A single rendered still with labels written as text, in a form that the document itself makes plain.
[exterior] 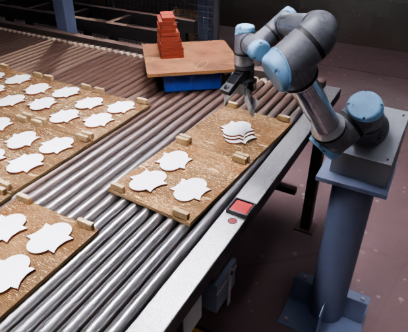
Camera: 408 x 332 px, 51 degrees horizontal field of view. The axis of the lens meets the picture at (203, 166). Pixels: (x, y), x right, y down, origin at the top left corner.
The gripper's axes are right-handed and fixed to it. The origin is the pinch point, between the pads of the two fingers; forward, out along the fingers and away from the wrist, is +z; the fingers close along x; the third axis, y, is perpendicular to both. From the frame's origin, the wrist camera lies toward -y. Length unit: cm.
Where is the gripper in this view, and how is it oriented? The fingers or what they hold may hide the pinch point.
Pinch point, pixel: (237, 112)
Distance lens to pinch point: 181.3
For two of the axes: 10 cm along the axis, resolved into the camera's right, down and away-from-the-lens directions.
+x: -7.4, -3.7, 5.7
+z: 0.0, 8.4, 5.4
